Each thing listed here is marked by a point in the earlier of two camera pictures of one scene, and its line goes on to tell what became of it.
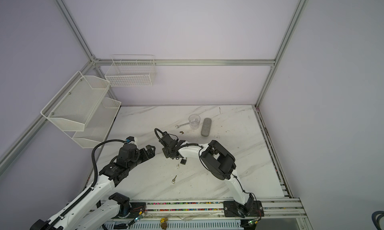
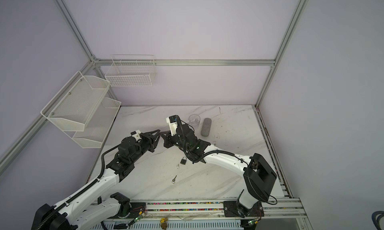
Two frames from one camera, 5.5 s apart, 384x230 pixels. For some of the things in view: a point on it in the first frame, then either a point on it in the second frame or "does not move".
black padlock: x=183 y=161 does not move
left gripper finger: x=130 y=139 to x=152 y=135
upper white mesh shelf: x=72 y=107 does not move
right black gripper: x=167 y=155 to x=166 y=134
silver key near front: x=173 y=180 does not move
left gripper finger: x=145 y=155 to x=154 y=141
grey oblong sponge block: x=206 y=127 does not move
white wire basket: x=131 y=70 does not move
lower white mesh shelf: x=99 y=125 does not move
